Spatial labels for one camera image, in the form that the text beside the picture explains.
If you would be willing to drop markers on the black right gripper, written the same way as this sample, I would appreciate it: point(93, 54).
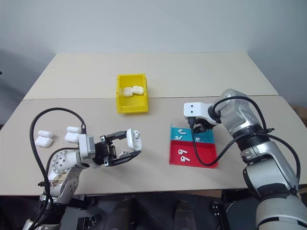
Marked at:
point(201, 125)

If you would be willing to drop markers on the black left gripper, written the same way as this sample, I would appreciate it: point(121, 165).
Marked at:
point(104, 152)

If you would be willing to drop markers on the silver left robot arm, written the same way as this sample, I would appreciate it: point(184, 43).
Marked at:
point(62, 163)

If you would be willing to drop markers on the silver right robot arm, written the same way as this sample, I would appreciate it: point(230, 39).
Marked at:
point(239, 112)

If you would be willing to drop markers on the yellow plastic bin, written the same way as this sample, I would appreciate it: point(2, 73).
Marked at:
point(132, 105)

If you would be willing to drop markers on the blue plastic tray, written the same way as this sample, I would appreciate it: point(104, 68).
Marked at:
point(206, 137)

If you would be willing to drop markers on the red plastic tray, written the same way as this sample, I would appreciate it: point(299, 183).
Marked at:
point(208, 151)

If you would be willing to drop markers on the dark rounded shape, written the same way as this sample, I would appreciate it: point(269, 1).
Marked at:
point(120, 213)
point(181, 214)

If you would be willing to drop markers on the black base panel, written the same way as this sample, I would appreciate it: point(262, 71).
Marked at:
point(76, 215)
point(239, 215)

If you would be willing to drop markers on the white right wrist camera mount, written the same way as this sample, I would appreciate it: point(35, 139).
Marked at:
point(199, 109)

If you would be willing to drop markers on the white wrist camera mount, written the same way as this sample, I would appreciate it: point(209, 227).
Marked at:
point(84, 146)
point(199, 109)

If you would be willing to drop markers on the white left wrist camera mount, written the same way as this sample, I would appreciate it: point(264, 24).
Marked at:
point(84, 146)

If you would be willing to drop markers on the small black metal bracket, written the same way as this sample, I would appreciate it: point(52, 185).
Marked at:
point(94, 218)

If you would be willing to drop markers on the black metal clamp bracket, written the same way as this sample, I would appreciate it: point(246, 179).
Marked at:
point(216, 210)

